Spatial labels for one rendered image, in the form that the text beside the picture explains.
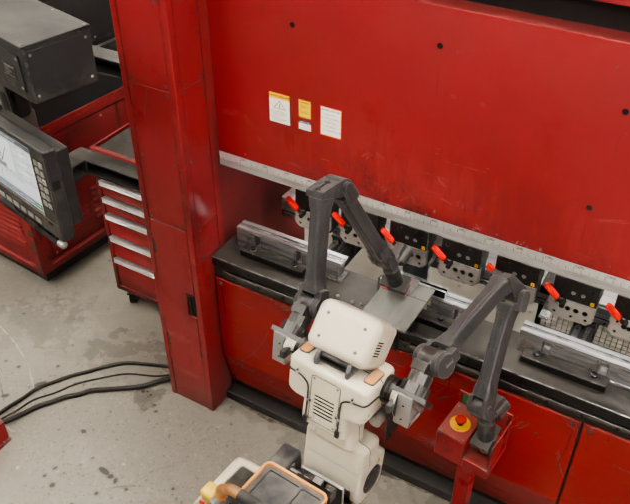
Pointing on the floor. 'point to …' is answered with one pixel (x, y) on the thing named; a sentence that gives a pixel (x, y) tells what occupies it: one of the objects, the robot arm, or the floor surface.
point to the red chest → (126, 223)
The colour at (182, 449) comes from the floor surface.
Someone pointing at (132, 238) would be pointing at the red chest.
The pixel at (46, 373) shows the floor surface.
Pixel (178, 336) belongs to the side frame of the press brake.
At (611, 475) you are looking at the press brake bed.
